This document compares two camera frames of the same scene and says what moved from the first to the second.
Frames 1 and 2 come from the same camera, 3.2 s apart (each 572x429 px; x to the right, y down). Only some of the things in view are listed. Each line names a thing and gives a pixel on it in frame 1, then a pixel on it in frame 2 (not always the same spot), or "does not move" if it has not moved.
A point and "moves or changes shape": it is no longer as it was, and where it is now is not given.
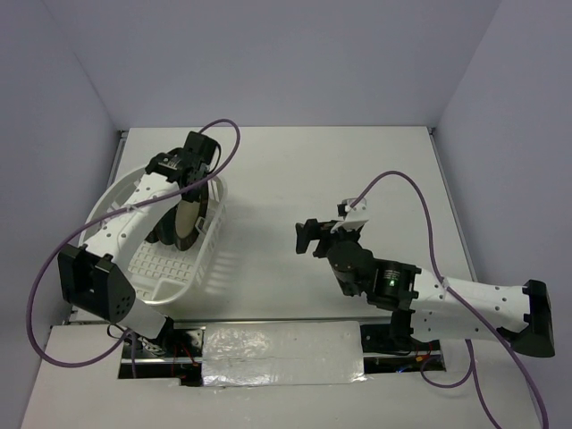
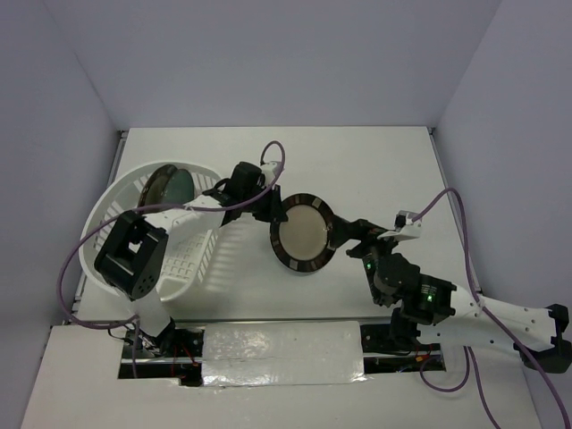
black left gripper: [193, 195] to [275, 212]
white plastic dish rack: [163, 273] does not move
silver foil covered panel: [285, 353] does not move
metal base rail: [181, 356] does not move
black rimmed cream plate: [187, 214] moves or changes shape
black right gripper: [314, 230] to [361, 230]
